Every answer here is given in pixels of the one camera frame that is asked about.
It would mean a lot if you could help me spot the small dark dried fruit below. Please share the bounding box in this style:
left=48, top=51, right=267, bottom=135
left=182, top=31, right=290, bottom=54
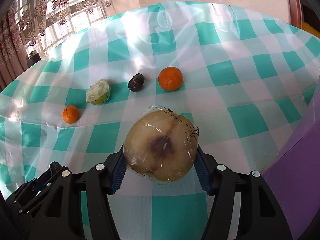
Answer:
left=49, top=161, right=61, bottom=177

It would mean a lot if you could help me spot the small orange tangerine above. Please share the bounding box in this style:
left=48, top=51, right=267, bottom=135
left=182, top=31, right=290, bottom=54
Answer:
left=62, top=105, right=79, bottom=124

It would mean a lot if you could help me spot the pale fruit half front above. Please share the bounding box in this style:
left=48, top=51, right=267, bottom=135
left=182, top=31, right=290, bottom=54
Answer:
left=123, top=106, right=199, bottom=183

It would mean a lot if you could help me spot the small green fruit half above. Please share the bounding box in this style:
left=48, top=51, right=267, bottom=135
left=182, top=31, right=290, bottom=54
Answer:
left=86, top=79, right=111, bottom=105

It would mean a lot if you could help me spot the dark passion fruit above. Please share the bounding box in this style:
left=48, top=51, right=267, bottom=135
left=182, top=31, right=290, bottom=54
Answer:
left=127, top=73, right=145, bottom=92

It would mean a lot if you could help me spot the purple cardboard box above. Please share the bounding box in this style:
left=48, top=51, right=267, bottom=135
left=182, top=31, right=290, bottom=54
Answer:
left=263, top=88, right=319, bottom=239

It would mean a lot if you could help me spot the brown drape curtain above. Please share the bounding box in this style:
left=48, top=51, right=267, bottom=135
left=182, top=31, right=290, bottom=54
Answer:
left=0, top=4, right=28, bottom=92

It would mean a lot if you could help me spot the dark jar on windowsill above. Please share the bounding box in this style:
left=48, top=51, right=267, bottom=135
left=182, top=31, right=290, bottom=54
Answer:
left=27, top=53, right=41, bottom=68

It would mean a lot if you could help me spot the teal pink checkered tablecloth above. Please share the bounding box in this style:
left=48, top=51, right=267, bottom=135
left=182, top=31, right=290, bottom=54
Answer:
left=1, top=2, right=319, bottom=239

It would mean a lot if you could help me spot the floral lace curtain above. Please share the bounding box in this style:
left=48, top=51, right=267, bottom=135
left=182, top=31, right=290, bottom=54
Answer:
left=14, top=0, right=116, bottom=57

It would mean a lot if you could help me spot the yellow object at edge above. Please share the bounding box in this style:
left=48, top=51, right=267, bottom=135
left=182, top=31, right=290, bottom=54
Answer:
left=302, top=22, right=320, bottom=38

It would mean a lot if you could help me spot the red wooden door frame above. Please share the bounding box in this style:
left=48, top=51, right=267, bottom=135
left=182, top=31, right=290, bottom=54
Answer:
left=289, top=0, right=303, bottom=29

